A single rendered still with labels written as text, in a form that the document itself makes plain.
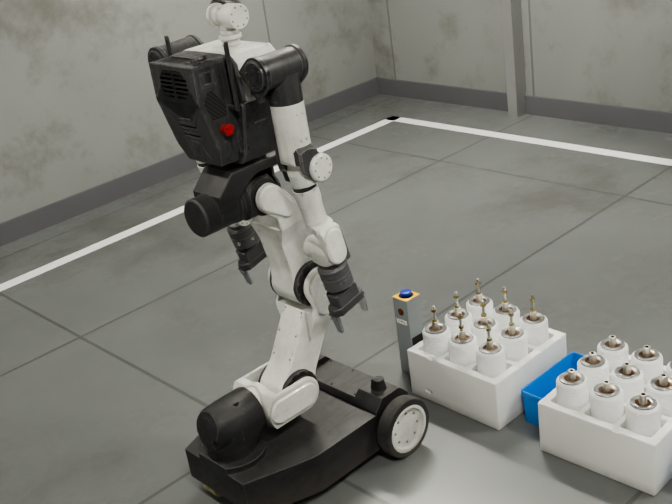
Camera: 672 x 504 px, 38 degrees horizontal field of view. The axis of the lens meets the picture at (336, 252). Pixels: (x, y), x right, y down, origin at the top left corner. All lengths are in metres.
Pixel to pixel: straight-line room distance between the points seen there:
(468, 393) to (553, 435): 0.34
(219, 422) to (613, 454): 1.16
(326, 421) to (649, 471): 0.97
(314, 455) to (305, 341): 0.35
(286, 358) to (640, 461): 1.09
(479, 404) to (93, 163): 3.24
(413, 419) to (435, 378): 0.25
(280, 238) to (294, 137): 0.42
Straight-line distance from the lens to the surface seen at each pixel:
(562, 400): 3.04
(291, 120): 2.51
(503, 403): 3.22
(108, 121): 5.82
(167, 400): 3.70
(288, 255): 2.87
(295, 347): 2.99
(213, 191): 2.68
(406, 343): 3.51
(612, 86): 5.97
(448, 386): 3.31
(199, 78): 2.52
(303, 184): 2.58
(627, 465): 2.99
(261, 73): 2.44
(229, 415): 2.90
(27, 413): 3.89
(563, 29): 6.07
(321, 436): 3.03
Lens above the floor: 1.89
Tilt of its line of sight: 24 degrees down
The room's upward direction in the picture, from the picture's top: 8 degrees counter-clockwise
